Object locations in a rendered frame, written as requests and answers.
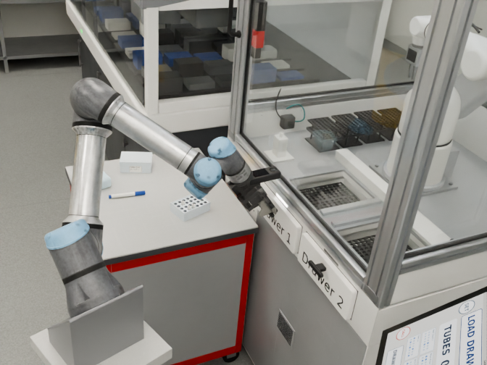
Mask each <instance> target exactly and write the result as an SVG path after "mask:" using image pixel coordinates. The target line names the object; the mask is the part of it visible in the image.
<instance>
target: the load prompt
mask: <svg viewBox="0 0 487 365"><path fill-rule="evenodd" d="M482 334H483V308H481V309H478V310H476V311H473V312H471V313H469V314H465V315H464V316H461V327H460V340H459V365H482Z"/></svg>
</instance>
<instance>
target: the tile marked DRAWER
mask: <svg viewBox="0 0 487 365"><path fill-rule="evenodd" d="M403 350H404V345H401V346H399V347H397V348H394V349H392V350H389V351H388V352H387V356H386V363H385V365H401V360H402V356H403Z"/></svg>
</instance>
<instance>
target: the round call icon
mask: <svg viewBox="0 0 487 365"><path fill-rule="evenodd" d="M411 328H412V325H411V324H410V325H408V326H406V327H403V328H401V329H399V330H397V331H396V339H395V343H396V342H399V341H400V340H403V339H405V338H408V337H410V333H411Z"/></svg>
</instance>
